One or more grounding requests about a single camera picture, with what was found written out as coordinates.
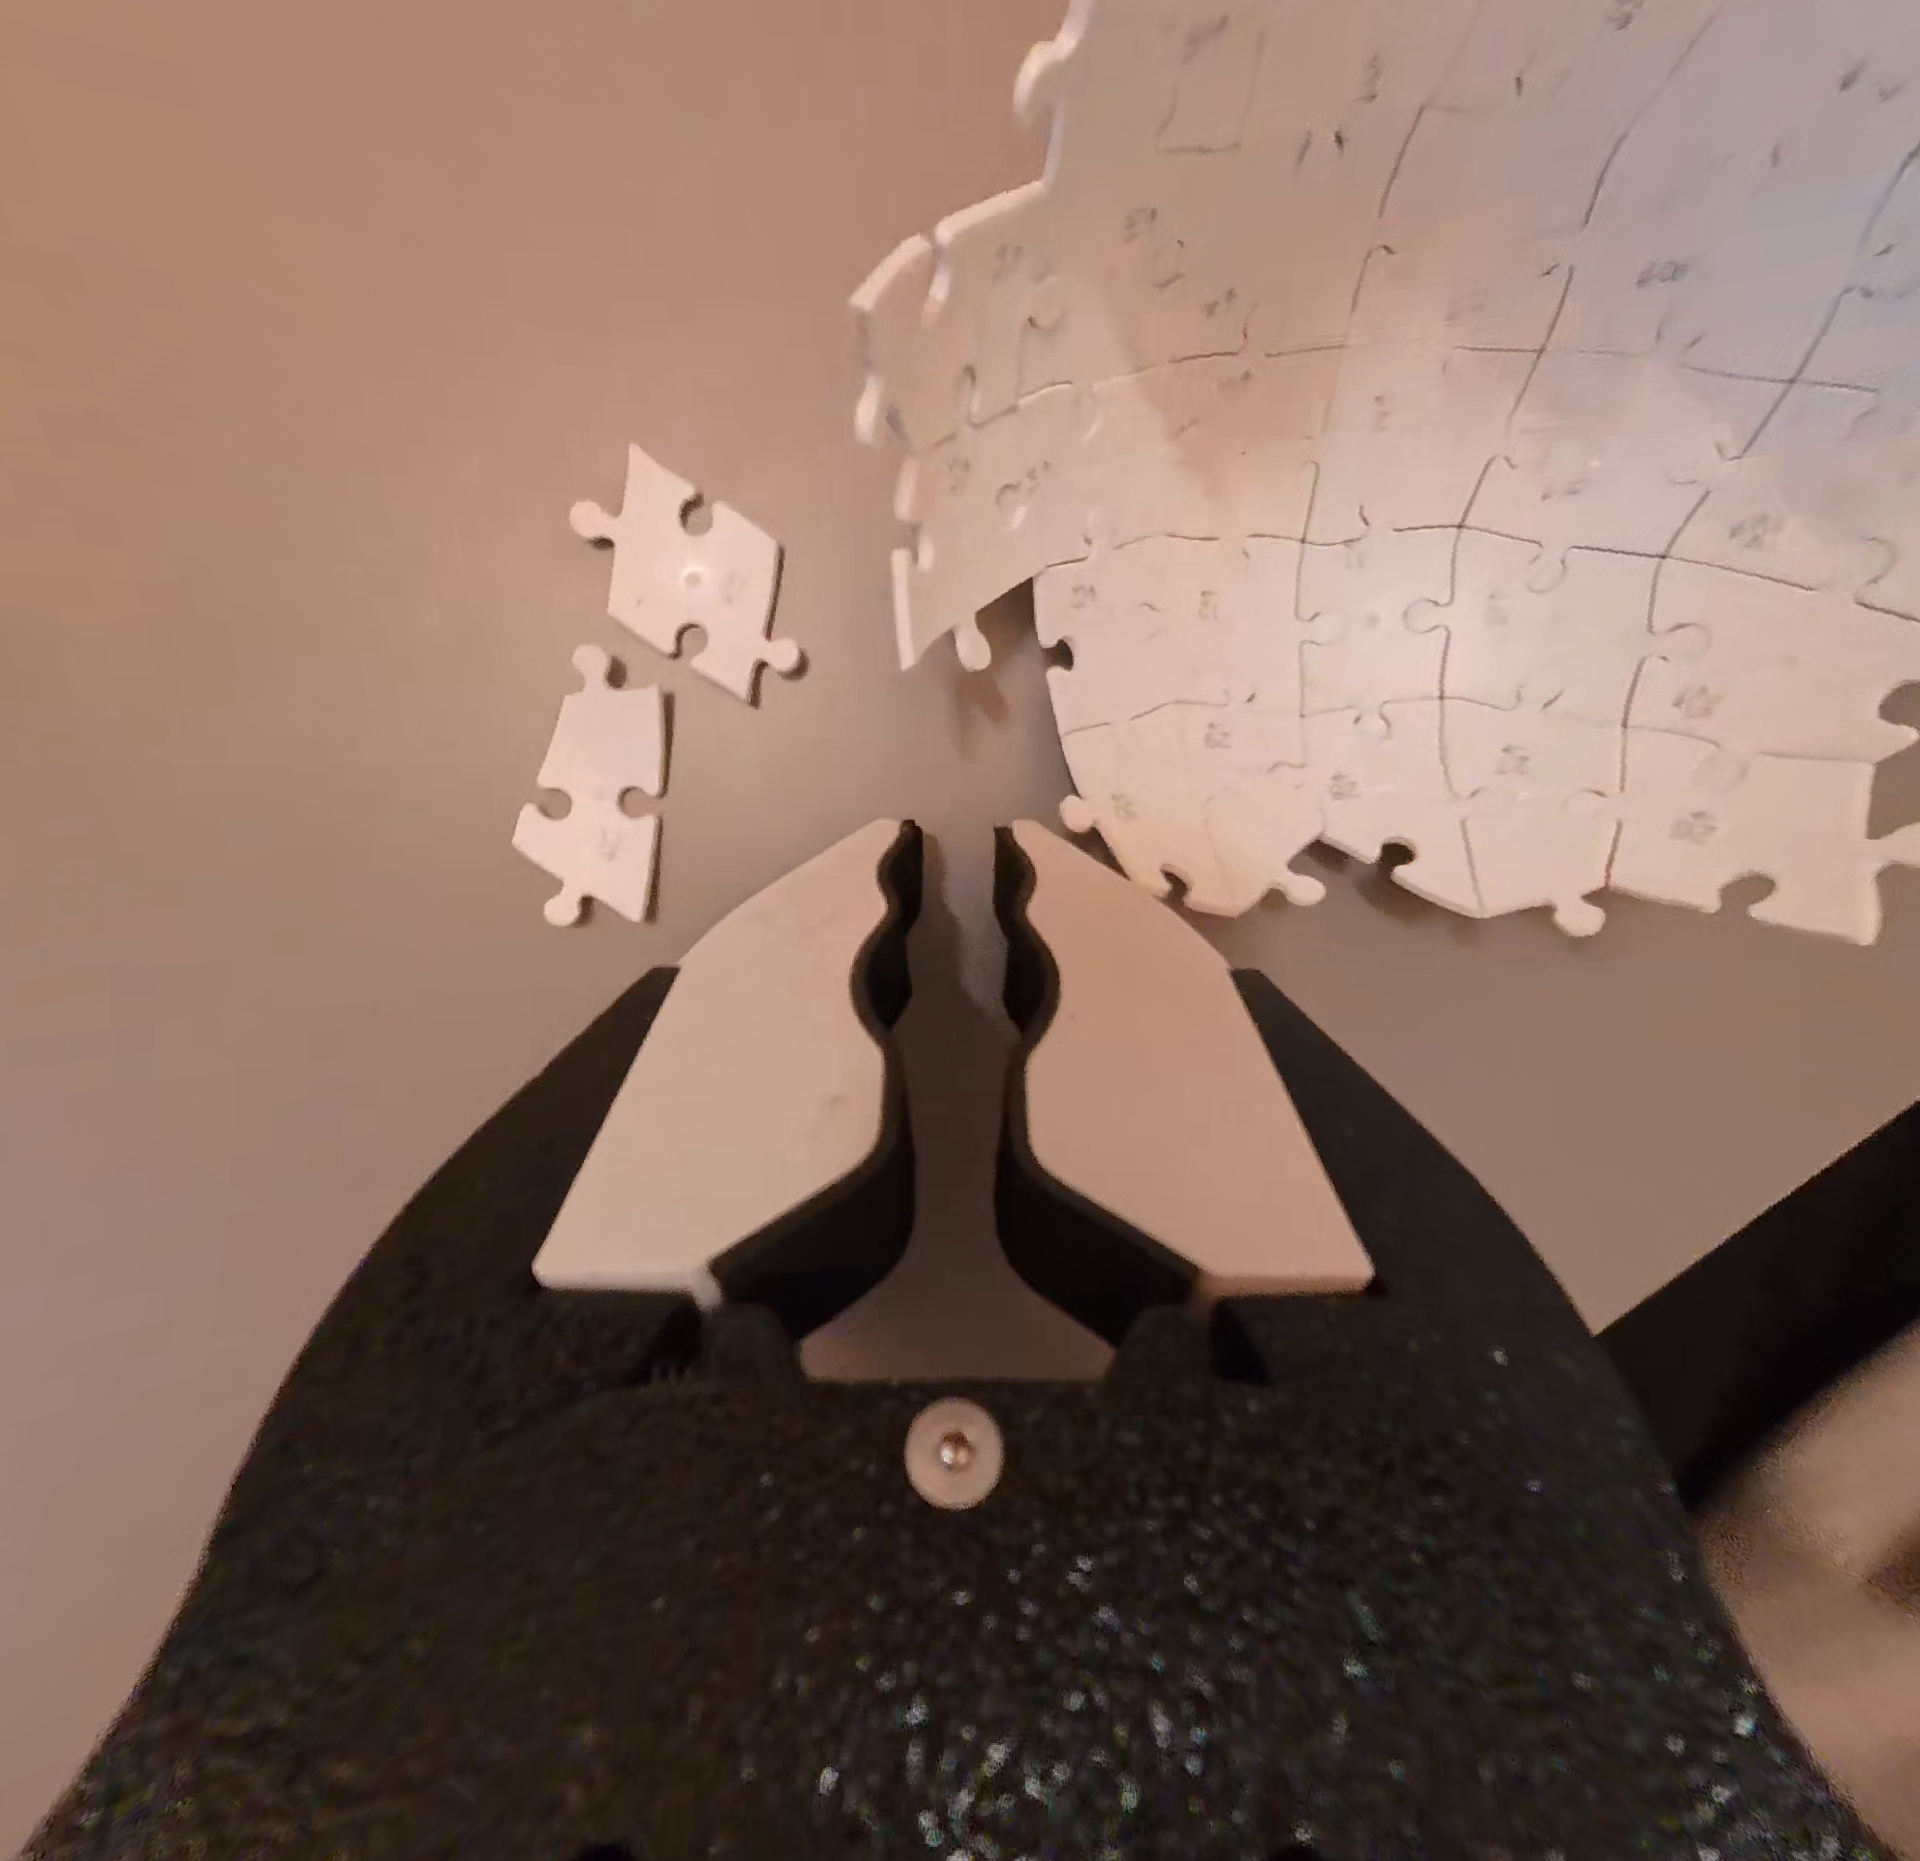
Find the person's right forearm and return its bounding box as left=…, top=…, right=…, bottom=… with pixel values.
left=1591, top=1096, right=1920, bottom=1511

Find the white puzzle piece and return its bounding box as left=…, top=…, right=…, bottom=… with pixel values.
left=510, top=646, right=673, bottom=929
left=571, top=443, right=809, bottom=708

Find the partly built puzzle ball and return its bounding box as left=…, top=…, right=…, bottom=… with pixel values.
left=846, top=0, right=1920, bottom=949

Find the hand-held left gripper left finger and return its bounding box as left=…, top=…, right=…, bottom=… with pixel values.
left=532, top=819, right=920, bottom=1338

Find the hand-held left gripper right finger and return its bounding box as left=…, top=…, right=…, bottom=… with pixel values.
left=990, top=819, right=1376, bottom=1344

